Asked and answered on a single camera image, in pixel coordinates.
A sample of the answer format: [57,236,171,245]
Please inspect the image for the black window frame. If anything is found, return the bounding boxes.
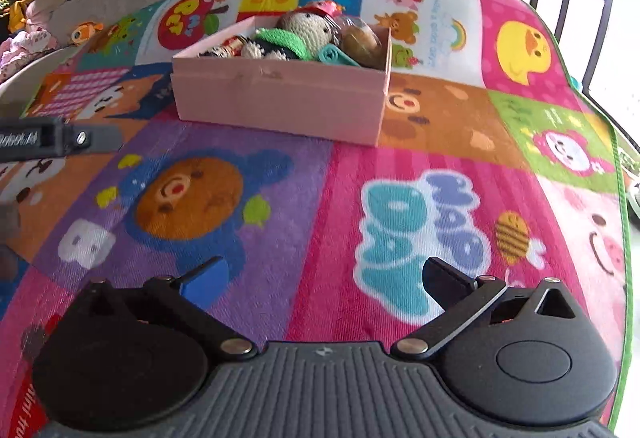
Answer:
[554,0,620,92]

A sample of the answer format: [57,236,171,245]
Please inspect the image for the orange fish plush toy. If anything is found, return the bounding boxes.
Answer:
[69,20,105,45]

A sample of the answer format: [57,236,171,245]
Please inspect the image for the pink patterned cloth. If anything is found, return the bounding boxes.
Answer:
[0,30,57,80]

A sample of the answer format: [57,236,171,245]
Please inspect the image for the bread bun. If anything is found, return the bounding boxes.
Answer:
[339,15,390,69]

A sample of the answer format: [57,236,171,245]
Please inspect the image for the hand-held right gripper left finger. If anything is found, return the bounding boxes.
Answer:
[75,256,259,362]

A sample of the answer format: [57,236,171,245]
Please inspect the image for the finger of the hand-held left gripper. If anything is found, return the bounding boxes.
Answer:
[90,125,124,152]

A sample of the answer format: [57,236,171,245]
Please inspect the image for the pink cardboard box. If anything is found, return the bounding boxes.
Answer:
[170,14,394,148]

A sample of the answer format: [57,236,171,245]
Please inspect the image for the crochet doll with green dress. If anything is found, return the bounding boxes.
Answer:
[242,0,347,62]

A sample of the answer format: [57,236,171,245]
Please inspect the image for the teal plastic clip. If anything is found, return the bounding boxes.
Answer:
[315,44,362,68]

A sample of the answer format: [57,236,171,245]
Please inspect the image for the red candy packet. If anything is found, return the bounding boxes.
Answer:
[220,34,252,59]

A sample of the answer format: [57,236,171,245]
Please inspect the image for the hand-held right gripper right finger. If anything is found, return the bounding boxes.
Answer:
[390,257,577,360]

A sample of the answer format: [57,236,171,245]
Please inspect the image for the colourful printed blanket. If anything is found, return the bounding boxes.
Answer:
[0,0,632,438]

